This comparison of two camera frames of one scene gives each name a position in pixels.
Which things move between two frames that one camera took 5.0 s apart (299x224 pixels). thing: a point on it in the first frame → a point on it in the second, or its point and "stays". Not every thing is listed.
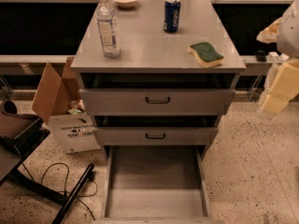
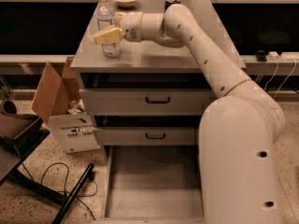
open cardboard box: x=60 y=103 stays
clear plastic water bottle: x=107 y=23 stays
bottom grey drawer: x=155 y=185 stays
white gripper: x=290 y=36 → x=132 y=26
